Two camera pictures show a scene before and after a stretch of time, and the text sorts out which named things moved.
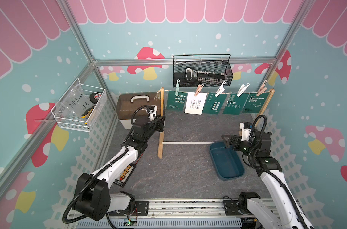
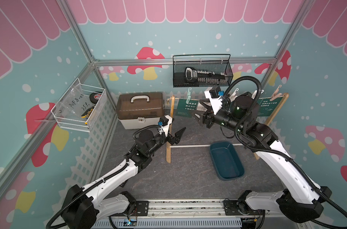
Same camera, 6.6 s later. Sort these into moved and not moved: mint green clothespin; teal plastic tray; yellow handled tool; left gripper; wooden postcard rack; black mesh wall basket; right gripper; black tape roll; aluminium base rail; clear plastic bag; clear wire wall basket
Moved: mint green clothespin; right gripper; wooden postcard rack; left gripper
Not moved: yellow handled tool; aluminium base rail; clear plastic bag; teal plastic tray; black mesh wall basket; clear wire wall basket; black tape roll
